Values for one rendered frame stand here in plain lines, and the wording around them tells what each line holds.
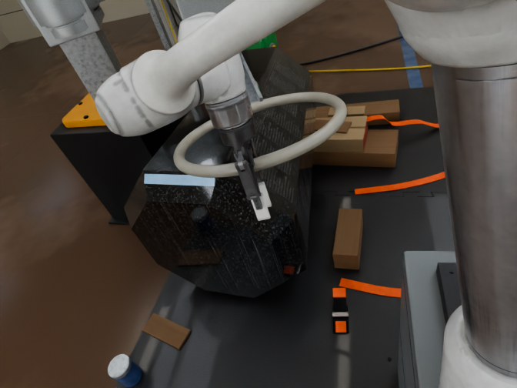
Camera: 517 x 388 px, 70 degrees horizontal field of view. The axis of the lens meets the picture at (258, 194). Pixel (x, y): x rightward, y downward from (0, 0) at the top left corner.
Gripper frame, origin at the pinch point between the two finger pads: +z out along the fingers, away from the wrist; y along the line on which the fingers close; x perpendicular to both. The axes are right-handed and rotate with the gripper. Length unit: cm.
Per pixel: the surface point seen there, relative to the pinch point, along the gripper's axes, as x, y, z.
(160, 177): 46, 46, 8
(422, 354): -27.7, -23.6, 29.0
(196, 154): 32, 54, 5
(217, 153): 23, 52, 6
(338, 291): -8, 51, 85
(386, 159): -49, 133, 67
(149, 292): 94, 67, 83
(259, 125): 9, 74, 7
